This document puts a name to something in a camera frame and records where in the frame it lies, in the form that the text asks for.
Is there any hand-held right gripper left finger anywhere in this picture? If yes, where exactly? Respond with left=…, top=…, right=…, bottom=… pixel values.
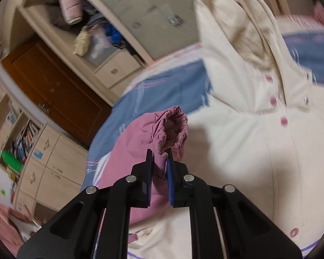
left=17, top=149, right=154, bottom=259

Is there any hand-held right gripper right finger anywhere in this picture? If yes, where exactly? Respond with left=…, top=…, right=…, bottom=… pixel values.
left=166, top=148, right=308, bottom=259

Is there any pink and cream jacket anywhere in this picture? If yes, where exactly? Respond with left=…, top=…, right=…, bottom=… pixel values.
left=96, top=0, right=324, bottom=259

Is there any grey clothes pile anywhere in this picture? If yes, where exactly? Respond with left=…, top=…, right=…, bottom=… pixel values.
left=45, top=0, right=68, bottom=27

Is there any blue patterned bed sheet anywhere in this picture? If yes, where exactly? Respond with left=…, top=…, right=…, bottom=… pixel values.
left=81, top=15, right=324, bottom=259

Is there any light wooden cabinet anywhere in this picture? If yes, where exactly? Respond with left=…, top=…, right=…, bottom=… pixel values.
left=12, top=123, right=89, bottom=222

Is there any brown wooden door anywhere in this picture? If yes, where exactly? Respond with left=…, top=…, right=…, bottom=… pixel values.
left=1, top=36, right=114, bottom=147

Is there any row of books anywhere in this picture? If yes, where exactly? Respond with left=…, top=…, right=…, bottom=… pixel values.
left=5, top=119, right=41, bottom=168

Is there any clear plastic storage box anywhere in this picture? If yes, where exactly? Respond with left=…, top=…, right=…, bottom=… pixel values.
left=85, top=30, right=116, bottom=66

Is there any green box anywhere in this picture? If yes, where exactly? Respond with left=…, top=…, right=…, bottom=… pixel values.
left=0, top=150, right=23, bottom=172

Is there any blue cloth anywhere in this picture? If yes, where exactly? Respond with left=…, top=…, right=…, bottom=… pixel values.
left=105, top=23, right=122, bottom=46

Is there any beige cloth bag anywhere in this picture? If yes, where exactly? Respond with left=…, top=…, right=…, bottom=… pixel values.
left=73, top=26, right=92, bottom=57

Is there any pink fluffy cushion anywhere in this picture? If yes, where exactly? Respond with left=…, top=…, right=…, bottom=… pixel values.
left=0, top=202, right=44, bottom=257

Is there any cream wardrobe with glass doors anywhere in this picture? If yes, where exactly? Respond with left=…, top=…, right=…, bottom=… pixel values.
left=16, top=0, right=289, bottom=107

